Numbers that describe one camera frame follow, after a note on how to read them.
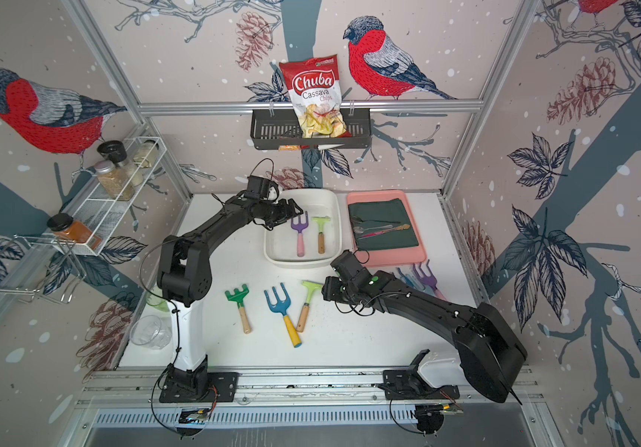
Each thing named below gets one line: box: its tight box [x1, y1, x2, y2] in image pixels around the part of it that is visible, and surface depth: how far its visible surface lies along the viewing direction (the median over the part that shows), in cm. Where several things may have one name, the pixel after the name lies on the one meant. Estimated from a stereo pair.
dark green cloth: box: [347, 197, 420, 251], surface depth 115 cm
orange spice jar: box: [46, 212, 103, 251], surface depth 62 cm
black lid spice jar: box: [96, 139, 128, 168], surface depth 75 cm
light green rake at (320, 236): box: [311, 216, 331, 255], surface depth 109 cm
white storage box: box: [263, 189, 343, 270], surface depth 107 cm
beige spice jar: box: [94, 160, 136, 202], surface depth 74 cm
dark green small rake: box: [224, 284, 252, 335], surface depth 91 cm
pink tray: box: [346, 189, 427, 268], surface depth 111 cm
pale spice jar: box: [132, 139, 160, 169], surface depth 87 cm
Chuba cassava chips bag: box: [278, 54, 353, 139], surface depth 85 cm
